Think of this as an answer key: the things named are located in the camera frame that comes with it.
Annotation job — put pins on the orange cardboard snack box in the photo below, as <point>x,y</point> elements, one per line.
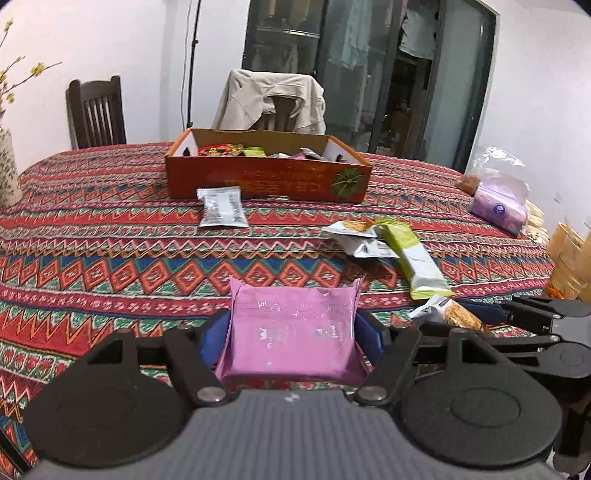
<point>306,167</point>

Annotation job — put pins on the yellow flower sprig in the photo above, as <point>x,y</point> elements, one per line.
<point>10,82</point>

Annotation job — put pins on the white cracker packet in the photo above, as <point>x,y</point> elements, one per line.
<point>359,239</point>

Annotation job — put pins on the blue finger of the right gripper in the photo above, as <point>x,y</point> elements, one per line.
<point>489,314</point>

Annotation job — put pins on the small floral ceramic vase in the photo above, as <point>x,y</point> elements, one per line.
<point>10,184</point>

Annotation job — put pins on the pink snack packet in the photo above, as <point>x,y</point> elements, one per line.
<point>293,333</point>

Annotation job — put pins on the clear plastic bag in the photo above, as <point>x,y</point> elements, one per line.
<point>487,162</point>

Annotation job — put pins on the studio light on stand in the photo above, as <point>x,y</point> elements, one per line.
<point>195,6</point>

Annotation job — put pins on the silver white snack packet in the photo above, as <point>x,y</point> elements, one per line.
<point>222,207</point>

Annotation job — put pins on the purple tissue pack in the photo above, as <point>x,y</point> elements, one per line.
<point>500,199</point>

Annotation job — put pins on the chair with beige jacket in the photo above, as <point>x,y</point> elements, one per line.
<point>272,103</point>

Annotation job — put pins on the green white snack bar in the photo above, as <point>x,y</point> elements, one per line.
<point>421,271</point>

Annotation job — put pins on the colourful red snack bag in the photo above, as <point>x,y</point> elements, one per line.
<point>221,150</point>

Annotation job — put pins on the colourful patterned tablecloth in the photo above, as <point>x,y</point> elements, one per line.
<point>96,244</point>

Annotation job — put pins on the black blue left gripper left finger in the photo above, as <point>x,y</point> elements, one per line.
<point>128,397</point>

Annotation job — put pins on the glass of tea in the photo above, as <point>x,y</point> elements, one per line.
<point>570,276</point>

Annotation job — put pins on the black framed glass door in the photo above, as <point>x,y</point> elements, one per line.
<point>405,79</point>

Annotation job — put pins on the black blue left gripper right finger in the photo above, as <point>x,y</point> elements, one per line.
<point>458,399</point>

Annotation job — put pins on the beige jacket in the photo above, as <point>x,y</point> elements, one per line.
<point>249,99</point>

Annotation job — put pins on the dark wooden chair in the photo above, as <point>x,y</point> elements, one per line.
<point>95,113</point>

